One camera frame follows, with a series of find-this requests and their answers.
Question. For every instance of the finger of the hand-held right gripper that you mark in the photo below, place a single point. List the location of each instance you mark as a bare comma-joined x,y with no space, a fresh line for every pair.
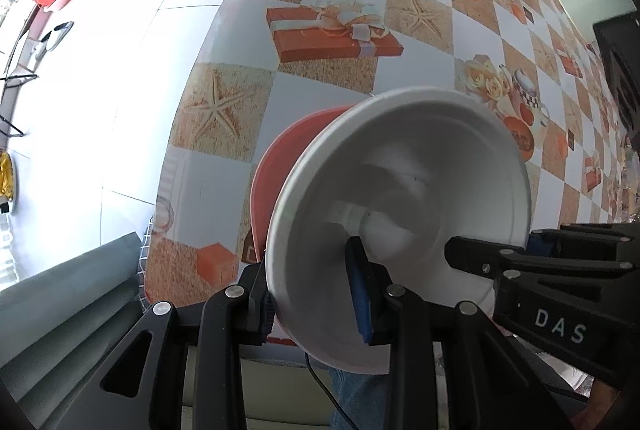
470,252
545,242

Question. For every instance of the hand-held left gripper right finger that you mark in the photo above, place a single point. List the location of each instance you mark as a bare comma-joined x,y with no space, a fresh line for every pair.
360,305

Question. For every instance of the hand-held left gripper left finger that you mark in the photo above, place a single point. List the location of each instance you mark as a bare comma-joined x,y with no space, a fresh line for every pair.
266,317

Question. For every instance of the white foam bowl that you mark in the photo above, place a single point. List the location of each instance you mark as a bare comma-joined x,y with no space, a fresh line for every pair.
425,149

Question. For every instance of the pale chair seat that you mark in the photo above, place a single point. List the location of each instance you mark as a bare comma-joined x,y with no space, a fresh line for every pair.
280,390

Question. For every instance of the pile of assorted packets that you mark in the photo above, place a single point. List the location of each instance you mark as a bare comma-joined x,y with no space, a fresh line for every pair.
631,180

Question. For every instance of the red plate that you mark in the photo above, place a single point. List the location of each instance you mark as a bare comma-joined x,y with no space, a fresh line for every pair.
280,169

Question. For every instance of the black box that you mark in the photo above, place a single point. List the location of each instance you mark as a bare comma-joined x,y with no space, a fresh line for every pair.
620,59

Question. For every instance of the grey chair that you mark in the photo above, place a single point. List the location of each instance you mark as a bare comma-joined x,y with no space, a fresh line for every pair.
60,300

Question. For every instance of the printed checkered tablecloth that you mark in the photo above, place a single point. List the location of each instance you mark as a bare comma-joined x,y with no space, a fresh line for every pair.
300,89

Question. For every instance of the yellow shiny object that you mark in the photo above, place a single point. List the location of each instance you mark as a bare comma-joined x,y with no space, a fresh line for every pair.
5,175

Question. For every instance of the black metal rack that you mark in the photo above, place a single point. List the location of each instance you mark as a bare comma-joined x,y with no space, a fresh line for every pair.
20,76

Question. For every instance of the black and white slipper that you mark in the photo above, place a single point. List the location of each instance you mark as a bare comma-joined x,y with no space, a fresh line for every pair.
60,29

